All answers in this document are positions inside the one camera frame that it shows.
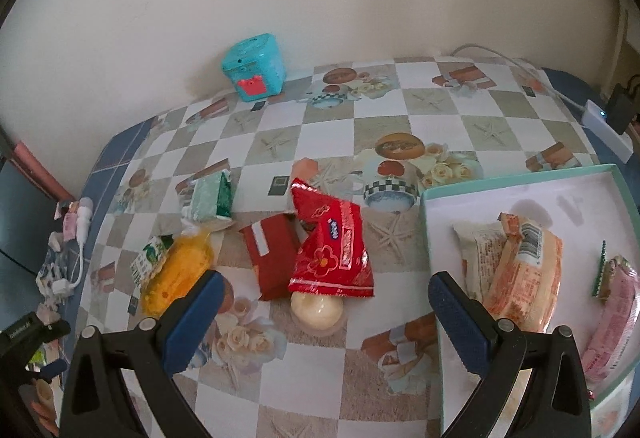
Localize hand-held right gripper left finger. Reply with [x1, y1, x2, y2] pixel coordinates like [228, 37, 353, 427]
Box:
[60, 270, 225, 438]

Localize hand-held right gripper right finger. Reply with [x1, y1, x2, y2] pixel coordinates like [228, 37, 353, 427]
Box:
[429, 272, 593, 438]

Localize yellow clear-wrapped snack packet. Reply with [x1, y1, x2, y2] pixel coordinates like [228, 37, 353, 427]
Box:
[139, 229, 217, 317]

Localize white printed snack packet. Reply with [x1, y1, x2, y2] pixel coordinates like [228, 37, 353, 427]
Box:
[452, 220, 507, 299]

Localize green cow-print milk packet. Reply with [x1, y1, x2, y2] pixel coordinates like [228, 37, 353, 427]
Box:
[130, 235, 174, 289]

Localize orange barcode snack packet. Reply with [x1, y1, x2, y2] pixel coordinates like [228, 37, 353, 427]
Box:
[486, 212, 564, 332]

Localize dark red white-striped snack packet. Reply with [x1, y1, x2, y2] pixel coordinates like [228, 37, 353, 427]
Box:
[238, 213, 302, 301]

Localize teal foil snack packet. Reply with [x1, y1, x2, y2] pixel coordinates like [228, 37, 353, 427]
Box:
[181, 169, 234, 225]

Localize round cream bun packet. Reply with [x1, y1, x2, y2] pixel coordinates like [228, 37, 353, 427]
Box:
[290, 292, 346, 335]

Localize red flower-print snack packet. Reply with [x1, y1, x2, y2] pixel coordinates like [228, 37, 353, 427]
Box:
[288, 178, 376, 300]

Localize white tray with teal rim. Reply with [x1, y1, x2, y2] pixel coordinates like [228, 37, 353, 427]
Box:
[419, 165, 640, 425]

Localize pink snack packet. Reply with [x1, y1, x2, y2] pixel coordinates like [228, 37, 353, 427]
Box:
[581, 257, 640, 385]

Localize person's left hand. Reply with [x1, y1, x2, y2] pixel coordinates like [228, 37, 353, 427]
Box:
[29, 378, 59, 437]

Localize crumpled white wrappers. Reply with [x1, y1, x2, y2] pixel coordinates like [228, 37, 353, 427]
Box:
[36, 233, 68, 306]

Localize dark cabinet panel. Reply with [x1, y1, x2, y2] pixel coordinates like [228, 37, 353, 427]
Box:
[0, 157, 57, 321]

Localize small pink packet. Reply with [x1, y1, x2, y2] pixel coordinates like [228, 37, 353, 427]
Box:
[59, 200, 81, 239]

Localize pink bar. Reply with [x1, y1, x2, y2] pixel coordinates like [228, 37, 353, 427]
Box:
[14, 142, 77, 203]

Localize checkered printed tablecloth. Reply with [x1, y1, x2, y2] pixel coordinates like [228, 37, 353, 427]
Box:
[72, 54, 640, 438]

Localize white power strip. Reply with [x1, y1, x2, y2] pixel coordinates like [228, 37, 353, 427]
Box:
[581, 100, 634, 163]

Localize teal cube toy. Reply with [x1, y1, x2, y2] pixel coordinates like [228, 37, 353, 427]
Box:
[222, 34, 286, 102]

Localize black charger plug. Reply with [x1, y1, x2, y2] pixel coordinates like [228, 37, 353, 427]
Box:
[606, 84, 640, 135]

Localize white cable with round plug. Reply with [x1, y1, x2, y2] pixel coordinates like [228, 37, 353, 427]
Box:
[51, 197, 94, 297]

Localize white power cable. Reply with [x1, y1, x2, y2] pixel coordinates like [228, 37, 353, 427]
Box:
[451, 44, 587, 109]

